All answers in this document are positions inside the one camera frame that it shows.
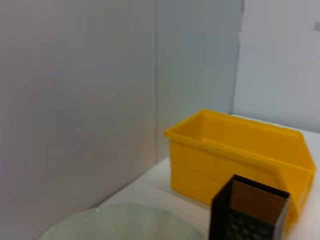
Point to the pale green glass fruit plate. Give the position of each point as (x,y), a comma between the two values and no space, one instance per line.
(125,225)

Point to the black mesh pen holder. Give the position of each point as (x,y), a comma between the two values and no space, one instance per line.
(222,220)

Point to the yellow plastic bin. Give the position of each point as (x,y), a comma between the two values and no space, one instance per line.
(200,170)

